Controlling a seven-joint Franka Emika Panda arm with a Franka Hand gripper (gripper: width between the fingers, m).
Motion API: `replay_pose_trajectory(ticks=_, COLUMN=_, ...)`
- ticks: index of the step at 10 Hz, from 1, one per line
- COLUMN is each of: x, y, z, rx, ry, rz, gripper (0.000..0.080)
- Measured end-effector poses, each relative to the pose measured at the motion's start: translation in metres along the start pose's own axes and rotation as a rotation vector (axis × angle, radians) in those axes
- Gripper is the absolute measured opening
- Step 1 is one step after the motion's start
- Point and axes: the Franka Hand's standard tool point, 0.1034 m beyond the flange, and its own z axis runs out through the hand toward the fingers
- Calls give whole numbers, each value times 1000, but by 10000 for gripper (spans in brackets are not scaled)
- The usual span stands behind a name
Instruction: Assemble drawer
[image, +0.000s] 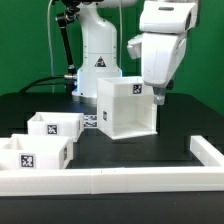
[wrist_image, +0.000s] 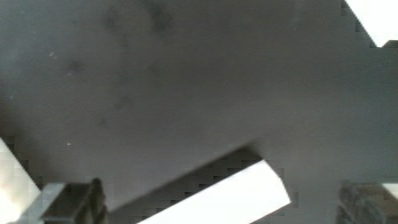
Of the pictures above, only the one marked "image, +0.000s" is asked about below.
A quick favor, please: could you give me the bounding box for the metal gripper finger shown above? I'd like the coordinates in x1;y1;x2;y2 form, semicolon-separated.
153;87;165;105

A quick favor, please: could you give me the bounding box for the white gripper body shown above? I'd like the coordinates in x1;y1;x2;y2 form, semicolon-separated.
127;33;187;88

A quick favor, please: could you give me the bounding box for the white drawer cabinet frame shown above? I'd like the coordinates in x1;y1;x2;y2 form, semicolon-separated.
97;76;157;140

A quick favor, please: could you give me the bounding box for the white drawer box front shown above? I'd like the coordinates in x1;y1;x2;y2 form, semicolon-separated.
0;134;73;170

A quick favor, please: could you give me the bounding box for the white drawer box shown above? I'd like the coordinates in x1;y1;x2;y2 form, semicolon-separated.
0;134;73;170
27;112;84;142

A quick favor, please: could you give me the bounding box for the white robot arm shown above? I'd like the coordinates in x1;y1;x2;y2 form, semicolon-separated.
56;0;200;105

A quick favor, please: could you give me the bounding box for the white drawer box rear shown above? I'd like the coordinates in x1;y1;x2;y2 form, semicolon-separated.
27;112;84;142

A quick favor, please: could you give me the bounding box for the paper sheet with markers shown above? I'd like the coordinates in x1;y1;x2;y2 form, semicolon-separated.
84;115;97;128

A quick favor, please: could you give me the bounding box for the black camera stand pole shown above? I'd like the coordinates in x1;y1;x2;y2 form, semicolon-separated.
56;10;77;93

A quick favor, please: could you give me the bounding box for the white front fence rail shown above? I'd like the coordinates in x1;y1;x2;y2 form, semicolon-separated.
0;167;224;196

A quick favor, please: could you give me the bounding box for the black cable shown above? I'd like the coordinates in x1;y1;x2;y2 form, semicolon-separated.
18;76;73;94

